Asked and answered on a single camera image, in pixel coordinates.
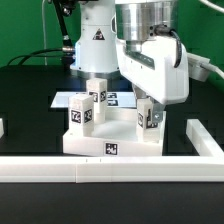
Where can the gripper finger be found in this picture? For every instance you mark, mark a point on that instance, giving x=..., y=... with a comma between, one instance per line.
x=157, y=112
x=139, y=93

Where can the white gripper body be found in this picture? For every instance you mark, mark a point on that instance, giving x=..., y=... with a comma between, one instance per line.
x=153, y=71

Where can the white square tabletop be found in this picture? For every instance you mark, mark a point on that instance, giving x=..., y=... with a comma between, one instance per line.
x=116, y=137

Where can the white L-shaped fence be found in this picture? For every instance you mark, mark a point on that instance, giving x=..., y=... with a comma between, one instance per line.
x=206, y=166

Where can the white part at left edge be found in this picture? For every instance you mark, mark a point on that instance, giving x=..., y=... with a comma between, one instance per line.
x=1, y=128

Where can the white marker base plate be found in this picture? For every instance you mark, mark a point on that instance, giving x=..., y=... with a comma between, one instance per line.
x=114, y=99

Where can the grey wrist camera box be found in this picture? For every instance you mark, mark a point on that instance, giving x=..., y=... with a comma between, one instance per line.
x=195, y=67

